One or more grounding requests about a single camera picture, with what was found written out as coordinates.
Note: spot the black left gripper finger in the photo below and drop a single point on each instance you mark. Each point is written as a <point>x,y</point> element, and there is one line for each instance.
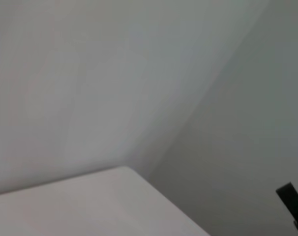
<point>292,199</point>

